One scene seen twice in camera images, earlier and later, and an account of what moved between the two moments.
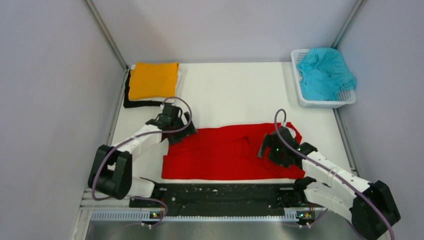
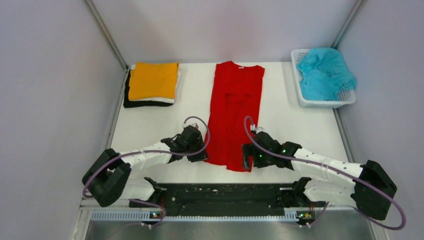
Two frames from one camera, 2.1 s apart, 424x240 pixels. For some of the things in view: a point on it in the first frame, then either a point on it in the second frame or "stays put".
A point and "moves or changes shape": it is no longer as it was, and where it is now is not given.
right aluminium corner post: [348, 22] stays put
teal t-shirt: [323, 73] stays put
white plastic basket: [346, 99] stays put
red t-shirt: [226, 152] moves or changes shape
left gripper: [176, 138] → [198, 158]
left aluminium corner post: [107, 33] stays put
